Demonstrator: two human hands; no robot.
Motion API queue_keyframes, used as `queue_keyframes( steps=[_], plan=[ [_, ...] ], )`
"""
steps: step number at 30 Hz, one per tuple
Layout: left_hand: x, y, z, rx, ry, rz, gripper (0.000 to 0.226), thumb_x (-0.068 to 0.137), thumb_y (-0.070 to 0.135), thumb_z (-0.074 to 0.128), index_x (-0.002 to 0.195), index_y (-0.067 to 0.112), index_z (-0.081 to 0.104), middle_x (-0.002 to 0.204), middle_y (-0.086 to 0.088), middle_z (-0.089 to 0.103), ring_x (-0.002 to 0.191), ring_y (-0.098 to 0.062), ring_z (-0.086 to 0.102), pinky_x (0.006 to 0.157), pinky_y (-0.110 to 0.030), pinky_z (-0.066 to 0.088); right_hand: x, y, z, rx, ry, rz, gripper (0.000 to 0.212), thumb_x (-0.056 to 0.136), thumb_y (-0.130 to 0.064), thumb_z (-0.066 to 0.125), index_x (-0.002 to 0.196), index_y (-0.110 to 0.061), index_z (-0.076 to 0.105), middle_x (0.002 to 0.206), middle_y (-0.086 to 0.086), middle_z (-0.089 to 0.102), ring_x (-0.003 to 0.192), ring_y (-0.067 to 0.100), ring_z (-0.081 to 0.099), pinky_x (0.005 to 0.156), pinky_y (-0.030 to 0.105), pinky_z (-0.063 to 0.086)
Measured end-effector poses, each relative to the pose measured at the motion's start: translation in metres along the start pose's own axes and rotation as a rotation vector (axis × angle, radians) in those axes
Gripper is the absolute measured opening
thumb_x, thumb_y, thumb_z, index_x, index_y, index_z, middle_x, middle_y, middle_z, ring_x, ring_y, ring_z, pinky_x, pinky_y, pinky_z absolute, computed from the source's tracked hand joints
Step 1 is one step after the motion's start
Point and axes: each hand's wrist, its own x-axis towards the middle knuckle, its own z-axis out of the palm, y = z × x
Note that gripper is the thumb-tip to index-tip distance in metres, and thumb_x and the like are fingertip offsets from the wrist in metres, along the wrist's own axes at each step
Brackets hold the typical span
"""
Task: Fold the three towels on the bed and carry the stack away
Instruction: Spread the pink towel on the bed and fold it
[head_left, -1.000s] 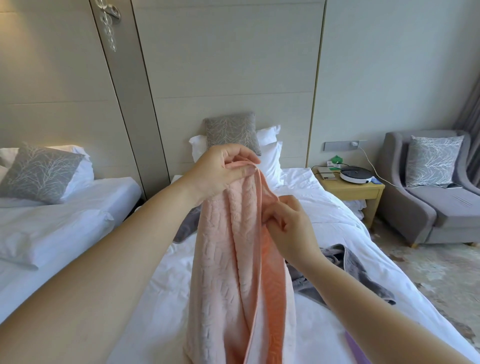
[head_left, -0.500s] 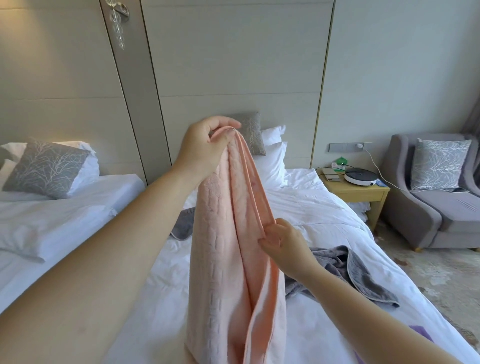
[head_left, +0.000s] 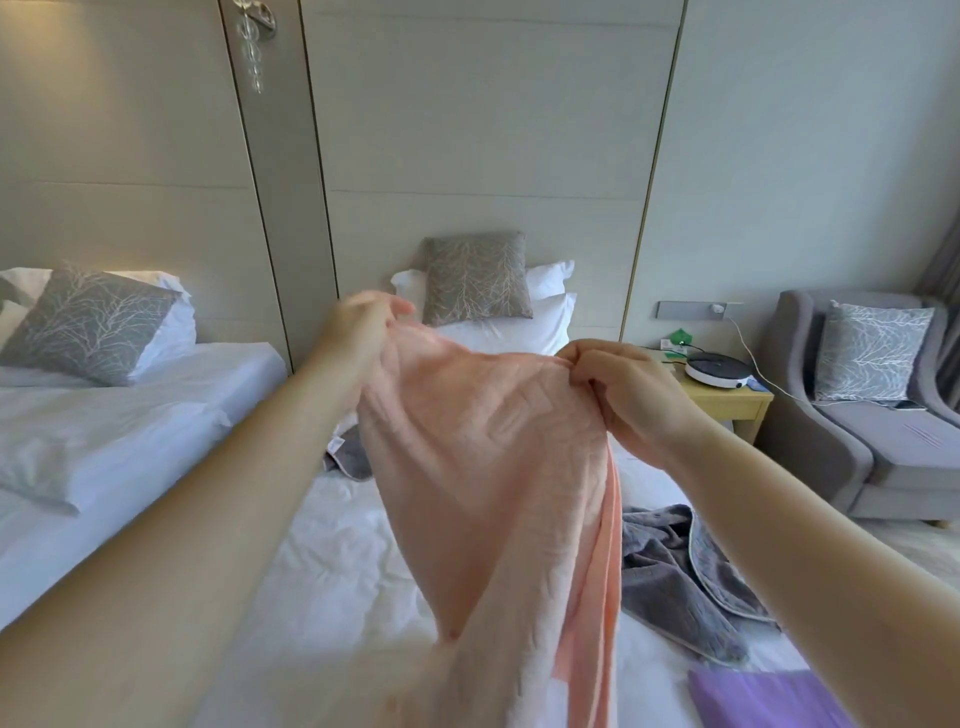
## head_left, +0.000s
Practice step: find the round white and black appliance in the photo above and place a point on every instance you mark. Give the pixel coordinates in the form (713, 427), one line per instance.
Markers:
(718, 369)

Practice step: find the black phone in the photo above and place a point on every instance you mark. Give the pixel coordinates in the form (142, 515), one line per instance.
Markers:
(909, 406)

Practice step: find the green packet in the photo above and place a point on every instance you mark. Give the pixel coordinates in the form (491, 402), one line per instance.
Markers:
(680, 337)

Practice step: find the person's right forearm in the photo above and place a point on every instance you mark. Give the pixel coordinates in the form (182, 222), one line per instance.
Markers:
(810, 570)

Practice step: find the purple towel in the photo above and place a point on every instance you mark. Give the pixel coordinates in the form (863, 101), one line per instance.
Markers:
(757, 701)

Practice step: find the white bed with folded duvet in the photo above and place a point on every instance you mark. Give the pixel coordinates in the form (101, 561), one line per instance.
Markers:
(135, 517)

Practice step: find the person's left hand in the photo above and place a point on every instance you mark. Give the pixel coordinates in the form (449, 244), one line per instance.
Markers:
(352, 337)

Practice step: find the person's right hand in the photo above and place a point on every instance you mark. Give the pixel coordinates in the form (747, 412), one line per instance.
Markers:
(637, 397)

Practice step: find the light grey branch-patterned cushion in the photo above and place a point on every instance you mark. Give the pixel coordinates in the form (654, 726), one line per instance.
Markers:
(870, 352)

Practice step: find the white bed with crumpled sheet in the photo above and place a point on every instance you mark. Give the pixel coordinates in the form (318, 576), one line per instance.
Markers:
(337, 585)

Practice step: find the person's left fingers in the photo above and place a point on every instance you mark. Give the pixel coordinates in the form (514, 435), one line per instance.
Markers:
(391, 307)

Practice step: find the small grey towel with tag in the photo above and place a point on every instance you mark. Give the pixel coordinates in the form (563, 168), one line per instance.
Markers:
(352, 459)

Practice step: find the large grey towel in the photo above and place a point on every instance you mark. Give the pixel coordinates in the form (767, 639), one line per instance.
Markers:
(675, 577)

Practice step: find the pink towel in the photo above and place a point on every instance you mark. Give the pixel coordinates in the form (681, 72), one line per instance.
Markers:
(487, 480)

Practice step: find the grey curtain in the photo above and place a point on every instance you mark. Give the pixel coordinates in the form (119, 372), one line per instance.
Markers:
(943, 300)

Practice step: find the person's left forearm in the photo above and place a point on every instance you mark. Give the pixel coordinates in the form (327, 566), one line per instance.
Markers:
(187, 540)

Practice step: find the white pillow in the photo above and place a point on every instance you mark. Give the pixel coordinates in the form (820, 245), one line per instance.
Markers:
(169, 322)
(551, 277)
(525, 334)

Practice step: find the person's right fingers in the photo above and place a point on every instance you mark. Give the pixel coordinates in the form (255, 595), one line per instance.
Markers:
(589, 364)

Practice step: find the grey wall socket panel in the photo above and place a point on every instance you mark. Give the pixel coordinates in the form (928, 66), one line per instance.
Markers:
(686, 310)

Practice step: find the folded white duvet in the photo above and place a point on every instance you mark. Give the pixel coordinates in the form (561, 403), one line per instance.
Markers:
(97, 442)

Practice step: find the yellow wooden nightstand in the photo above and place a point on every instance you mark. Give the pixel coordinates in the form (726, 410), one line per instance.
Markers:
(731, 405)

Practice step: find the grey armchair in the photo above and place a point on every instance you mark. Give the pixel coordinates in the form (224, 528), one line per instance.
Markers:
(885, 450)

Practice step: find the crystal wall lamp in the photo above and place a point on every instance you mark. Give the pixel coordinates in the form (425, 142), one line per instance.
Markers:
(253, 45)

